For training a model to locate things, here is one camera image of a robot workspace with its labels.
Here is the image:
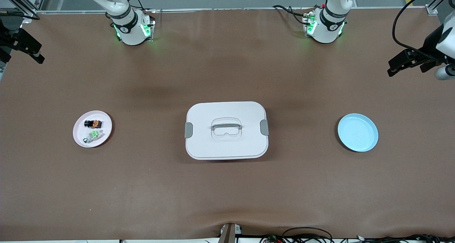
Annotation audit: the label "light blue round plate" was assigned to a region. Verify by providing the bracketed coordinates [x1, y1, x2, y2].
[337, 113, 379, 153]

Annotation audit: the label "pink round plate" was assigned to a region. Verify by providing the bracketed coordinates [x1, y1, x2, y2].
[73, 110, 113, 148]

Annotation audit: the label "white lidded storage box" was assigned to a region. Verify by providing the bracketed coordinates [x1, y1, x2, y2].
[184, 101, 270, 161]

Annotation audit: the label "brown table mat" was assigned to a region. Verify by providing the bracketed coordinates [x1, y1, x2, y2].
[0, 8, 455, 242]

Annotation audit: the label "aluminium frame profile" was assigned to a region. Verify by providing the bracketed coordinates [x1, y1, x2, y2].
[0, 0, 49, 19]
[425, 0, 449, 16]

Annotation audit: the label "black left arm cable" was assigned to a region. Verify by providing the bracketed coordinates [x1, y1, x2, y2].
[392, 0, 455, 54]

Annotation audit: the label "green and clear switch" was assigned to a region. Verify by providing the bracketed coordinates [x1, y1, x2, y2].
[82, 129, 106, 144]

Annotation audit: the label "black right arm base cable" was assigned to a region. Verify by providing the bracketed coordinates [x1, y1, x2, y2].
[119, 0, 157, 13]

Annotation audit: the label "black left arm base cables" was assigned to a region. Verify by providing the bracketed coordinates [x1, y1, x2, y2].
[272, 4, 314, 25]

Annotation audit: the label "black cable bundle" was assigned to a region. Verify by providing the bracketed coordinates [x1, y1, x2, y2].
[355, 234, 455, 243]

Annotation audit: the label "silver table edge rail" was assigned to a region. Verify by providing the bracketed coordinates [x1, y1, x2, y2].
[34, 6, 428, 15]

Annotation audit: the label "grey box lid handle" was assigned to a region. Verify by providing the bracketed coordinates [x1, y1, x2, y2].
[211, 120, 243, 132]

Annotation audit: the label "black looped cable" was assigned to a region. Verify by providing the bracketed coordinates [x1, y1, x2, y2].
[259, 227, 334, 243]

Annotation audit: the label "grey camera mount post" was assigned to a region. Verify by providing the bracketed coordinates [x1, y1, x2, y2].
[218, 222, 243, 243]

